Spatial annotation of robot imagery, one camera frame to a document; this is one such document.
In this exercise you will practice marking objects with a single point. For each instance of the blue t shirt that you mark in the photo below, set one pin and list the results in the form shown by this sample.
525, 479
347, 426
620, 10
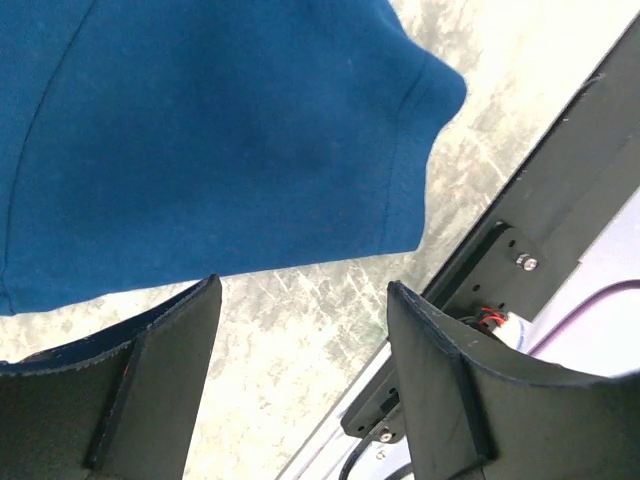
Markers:
146, 143

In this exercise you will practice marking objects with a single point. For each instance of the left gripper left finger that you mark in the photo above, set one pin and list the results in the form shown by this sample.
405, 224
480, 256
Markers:
118, 404

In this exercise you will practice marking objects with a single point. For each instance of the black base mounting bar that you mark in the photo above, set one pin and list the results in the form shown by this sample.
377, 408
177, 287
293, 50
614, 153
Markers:
581, 172

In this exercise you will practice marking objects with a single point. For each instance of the aluminium frame rail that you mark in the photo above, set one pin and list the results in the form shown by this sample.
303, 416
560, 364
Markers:
363, 436

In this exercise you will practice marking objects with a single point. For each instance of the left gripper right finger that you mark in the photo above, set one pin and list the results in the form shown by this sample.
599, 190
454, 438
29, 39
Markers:
476, 409

